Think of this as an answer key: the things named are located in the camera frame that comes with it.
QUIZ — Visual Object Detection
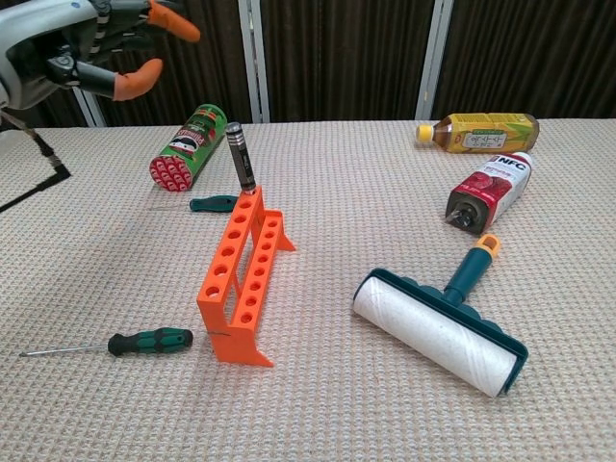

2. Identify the teal lint roller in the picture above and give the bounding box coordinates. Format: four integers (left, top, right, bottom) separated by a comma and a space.
351, 233, 530, 398

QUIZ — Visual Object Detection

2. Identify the yellow tea bottle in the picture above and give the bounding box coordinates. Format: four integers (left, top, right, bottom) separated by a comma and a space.
415, 112, 541, 155

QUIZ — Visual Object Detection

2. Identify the green black handle screwdriver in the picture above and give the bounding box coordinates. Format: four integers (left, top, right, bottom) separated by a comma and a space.
18, 326, 194, 358

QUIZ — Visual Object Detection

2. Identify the beige woven tablecloth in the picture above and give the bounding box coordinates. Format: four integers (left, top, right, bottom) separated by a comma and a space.
0, 117, 616, 462

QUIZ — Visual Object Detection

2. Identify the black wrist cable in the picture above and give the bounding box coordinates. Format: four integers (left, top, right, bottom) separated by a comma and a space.
0, 111, 73, 214

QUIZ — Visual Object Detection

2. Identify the orange tool holder rack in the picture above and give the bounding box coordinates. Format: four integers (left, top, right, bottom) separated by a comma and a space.
195, 186, 298, 369

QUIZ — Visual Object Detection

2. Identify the red NFC juice bottle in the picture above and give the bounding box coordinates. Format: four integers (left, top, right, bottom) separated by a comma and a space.
445, 151, 536, 236

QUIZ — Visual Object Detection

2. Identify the small teal handle screwdriver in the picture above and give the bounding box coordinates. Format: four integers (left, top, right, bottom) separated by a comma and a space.
158, 193, 241, 214

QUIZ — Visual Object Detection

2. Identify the black metal precision screwdriver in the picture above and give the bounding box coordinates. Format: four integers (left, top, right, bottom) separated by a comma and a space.
225, 121, 259, 196

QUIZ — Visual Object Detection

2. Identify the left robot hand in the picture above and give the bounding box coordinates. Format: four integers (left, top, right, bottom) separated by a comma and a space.
0, 0, 202, 113

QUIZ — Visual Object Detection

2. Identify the green Pringles chips can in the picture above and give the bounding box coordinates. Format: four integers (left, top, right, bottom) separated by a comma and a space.
148, 103, 228, 193

